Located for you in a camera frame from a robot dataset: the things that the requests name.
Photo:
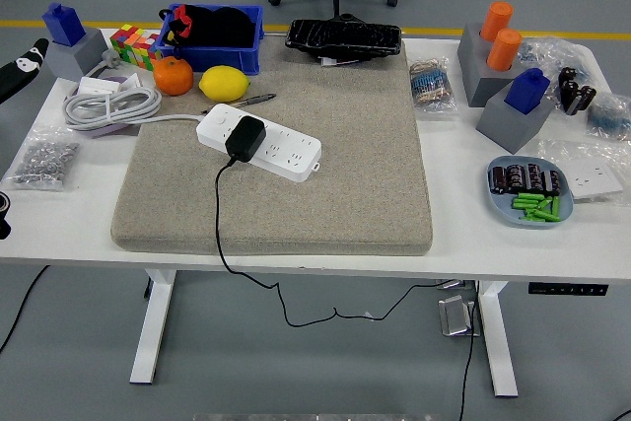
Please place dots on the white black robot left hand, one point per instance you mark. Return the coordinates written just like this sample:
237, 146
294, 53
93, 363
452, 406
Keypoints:
20, 73

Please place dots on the black plug adapter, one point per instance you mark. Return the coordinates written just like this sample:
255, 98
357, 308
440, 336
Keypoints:
245, 139

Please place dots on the white power strip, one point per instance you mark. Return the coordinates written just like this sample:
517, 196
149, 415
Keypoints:
291, 152

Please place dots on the bag of tan blue resistors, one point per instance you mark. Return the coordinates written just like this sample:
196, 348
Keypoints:
430, 81

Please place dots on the grey square holder block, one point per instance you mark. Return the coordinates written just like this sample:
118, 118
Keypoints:
74, 58
508, 127

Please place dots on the blue bottle-shaped block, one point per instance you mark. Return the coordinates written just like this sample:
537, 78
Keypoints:
525, 91
64, 24

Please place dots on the small white box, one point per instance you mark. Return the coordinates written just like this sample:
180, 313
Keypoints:
101, 86

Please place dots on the bag of metal nuts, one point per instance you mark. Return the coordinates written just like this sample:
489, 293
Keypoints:
44, 160

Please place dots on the purple pad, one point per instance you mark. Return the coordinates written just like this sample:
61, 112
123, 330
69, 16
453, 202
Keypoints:
113, 131

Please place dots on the colourful puzzle cube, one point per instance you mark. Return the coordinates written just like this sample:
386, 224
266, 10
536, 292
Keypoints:
125, 41
148, 51

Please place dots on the orange fruit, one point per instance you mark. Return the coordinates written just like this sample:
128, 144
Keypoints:
172, 76

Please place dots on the blue plastic bin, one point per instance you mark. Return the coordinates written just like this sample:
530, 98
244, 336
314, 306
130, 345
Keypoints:
222, 58

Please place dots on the yellow lemon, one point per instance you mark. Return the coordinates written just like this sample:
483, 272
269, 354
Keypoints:
224, 83

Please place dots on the black cloth bag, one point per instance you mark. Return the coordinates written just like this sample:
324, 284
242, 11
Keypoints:
222, 26

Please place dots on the dark pen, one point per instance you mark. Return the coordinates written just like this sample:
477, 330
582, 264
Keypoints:
256, 98

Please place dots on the white table leg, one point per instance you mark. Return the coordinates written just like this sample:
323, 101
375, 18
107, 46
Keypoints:
153, 322
498, 342

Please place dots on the white paper label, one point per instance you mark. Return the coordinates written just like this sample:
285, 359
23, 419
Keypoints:
340, 62

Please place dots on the grey-brown mat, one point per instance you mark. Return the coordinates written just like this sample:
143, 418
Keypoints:
345, 184

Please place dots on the clear bag of blue components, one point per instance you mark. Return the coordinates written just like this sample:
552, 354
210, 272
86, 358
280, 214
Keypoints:
443, 108

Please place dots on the grey block with two holes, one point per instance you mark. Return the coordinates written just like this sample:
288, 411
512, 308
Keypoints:
475, 71

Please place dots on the orange cylinder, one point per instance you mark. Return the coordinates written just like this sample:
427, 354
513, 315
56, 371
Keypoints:
497, 19
504, 49

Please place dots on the black capacitor on plate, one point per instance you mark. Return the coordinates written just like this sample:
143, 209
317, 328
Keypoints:
516, 178
534, 177
498, 179
552, 183

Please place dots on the silver metal pedal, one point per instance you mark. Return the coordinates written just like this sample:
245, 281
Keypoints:
456, 315

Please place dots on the blue-grey plate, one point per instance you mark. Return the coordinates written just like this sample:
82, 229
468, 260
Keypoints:
503, 209

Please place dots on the green cylinder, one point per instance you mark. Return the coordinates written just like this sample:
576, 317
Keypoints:
555, 205
530, 196
545, 202
525, 203
531, 218
546, 215

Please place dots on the crumpled clear plastic bag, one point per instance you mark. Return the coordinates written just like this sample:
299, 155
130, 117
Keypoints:
542, 53

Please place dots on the clear plastic socket bag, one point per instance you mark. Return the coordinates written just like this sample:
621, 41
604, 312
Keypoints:
557, 150

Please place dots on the black table control panel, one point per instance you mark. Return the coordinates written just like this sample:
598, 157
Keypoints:
567, 289

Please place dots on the white wall socket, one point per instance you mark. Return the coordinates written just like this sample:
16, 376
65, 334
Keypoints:
594, 179

